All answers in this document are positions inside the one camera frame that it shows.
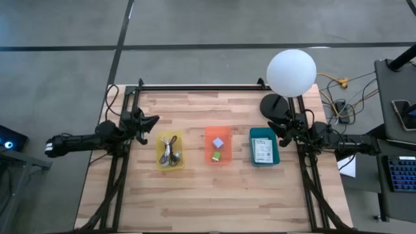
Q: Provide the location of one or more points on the green white USB charger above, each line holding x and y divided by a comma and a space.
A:
216, 156

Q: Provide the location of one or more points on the grey metal cart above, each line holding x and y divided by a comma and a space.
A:
19, 182

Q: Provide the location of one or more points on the black backlit keyboard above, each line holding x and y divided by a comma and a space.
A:
403, 174

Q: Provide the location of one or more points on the white wall charger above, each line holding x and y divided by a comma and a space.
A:
218, 142

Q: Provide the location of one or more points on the black device with blue light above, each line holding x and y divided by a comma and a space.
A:
11, 139

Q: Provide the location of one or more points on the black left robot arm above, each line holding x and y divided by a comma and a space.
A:
78, 143

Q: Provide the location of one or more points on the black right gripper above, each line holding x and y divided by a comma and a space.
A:
296, 127

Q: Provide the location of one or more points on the translucent orange plastic bin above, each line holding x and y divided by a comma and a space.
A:
224, 130

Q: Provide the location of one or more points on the black power adapter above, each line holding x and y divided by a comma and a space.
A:
342, 112

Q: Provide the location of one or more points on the white cardboard box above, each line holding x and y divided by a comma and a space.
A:
257, 139
264, 154

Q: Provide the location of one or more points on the black smartphone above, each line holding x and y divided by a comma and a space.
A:
403, 113

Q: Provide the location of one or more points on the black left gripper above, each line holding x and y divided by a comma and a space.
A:
132, 123

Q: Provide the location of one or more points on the black pole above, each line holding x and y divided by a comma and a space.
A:
403, 58

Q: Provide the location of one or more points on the white paper sheet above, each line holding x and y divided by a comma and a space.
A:
347, 167

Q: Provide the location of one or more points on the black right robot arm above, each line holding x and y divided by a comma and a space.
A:
354, 143

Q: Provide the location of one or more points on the translucent yellow plastic bin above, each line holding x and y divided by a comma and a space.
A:
159, 167

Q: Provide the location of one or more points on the teal plastic bin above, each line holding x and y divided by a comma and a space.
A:
277, 146

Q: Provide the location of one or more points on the grey side desk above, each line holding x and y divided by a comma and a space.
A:
386, 97

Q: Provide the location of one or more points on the black aluminium table frame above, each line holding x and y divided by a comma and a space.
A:
201, 87

